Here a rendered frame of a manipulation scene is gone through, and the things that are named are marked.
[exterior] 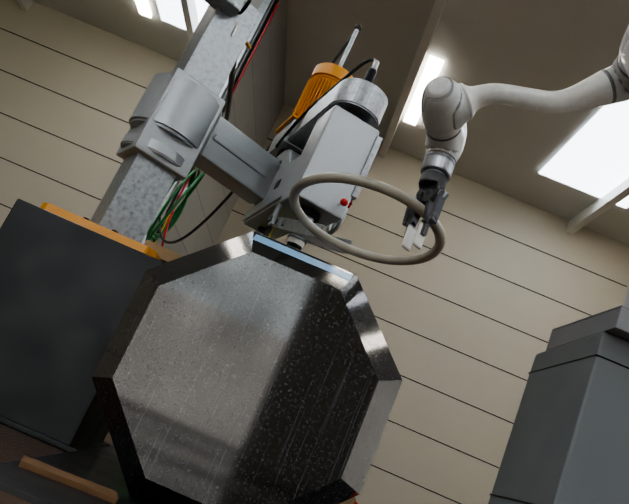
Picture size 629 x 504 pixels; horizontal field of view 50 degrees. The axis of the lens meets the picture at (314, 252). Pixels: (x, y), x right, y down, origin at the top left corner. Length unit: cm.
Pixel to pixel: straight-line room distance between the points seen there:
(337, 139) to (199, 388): 119
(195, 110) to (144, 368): 134
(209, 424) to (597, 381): 102
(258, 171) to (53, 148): 553
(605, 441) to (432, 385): 607
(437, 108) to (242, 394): 95
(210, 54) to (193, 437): 179
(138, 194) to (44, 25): 659
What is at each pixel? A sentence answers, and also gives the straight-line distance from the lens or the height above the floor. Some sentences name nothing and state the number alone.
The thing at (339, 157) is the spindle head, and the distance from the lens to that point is 266.
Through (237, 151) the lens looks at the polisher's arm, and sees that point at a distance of 312.
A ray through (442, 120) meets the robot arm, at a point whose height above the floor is 122.
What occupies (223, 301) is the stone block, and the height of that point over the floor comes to 61.
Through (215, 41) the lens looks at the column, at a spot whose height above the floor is 178.
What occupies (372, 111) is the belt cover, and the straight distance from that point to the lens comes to 276.
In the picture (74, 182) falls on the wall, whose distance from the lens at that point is 826.
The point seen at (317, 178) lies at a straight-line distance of 187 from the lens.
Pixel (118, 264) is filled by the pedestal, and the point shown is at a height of 66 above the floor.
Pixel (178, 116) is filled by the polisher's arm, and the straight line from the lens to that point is 292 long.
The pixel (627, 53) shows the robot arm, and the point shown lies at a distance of 196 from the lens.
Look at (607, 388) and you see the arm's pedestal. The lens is 159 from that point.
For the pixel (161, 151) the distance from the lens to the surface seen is 288.
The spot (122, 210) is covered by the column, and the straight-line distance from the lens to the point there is 286.
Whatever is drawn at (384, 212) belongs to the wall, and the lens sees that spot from 792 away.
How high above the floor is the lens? 30
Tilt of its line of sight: 16 degrees up
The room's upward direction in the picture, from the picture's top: 24 degrees clockwise
